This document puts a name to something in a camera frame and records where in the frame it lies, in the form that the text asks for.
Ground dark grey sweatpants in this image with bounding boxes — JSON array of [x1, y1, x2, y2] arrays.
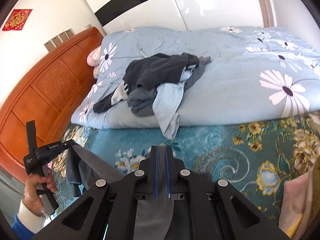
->
[[66, 145, 176, 239]]

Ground white blue sleeve forearm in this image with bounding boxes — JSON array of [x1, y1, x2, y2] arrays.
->
[[12, 200, 46, 240]]

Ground person's left hand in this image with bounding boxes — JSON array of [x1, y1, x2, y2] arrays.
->
[[23, 167, 58, 218]]

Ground orange wooden headboard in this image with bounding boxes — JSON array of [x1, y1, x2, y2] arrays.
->
[[1, 27, 103, 183]]

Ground teal floral bed blanket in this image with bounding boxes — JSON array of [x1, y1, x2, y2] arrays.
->
[[62, 112, 319, 238]]

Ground pink folded blanket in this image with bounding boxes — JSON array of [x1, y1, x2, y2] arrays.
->
[[279, 172, 310, 239]]

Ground olive green folded towel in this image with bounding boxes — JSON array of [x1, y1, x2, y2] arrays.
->
[[303, 158, 320, 240]]

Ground grey garment on quilt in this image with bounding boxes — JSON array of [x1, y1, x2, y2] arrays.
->
[[127, 87, 157, 117]]

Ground pink floral pillow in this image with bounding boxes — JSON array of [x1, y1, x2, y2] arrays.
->
[[87, 46, 101, 67]]

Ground light blue shirt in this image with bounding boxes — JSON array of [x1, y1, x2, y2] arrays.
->
[[152, 82, 184, 140]]

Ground light blue floral quilt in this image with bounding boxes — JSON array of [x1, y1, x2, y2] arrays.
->
[[71, 27, 319, 129]]

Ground black white jacket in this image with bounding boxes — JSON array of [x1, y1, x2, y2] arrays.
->
[[93, 53, 211, 113]]

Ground white black glossy wardrobe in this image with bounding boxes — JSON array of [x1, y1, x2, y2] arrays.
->
[[86, 0, 276, 34]]

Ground red paper wall decoration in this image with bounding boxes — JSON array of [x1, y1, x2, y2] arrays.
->
[[2, 9, 32, 31]]

